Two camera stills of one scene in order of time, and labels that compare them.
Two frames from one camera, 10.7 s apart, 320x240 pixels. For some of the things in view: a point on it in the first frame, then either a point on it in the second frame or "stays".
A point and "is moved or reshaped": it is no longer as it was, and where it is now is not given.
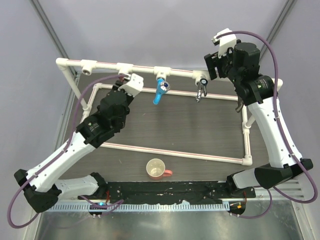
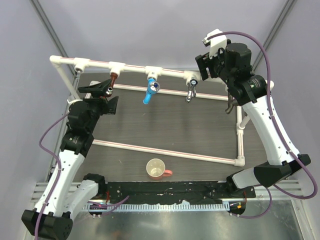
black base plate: x=158 y=191 stays
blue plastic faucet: x=162 y=87 -> x=153 y=87
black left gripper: x=119 y=84 -> x=108 y=107
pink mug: x=155 y=168 stays
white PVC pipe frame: x=162 y=73 is moved or reshaped
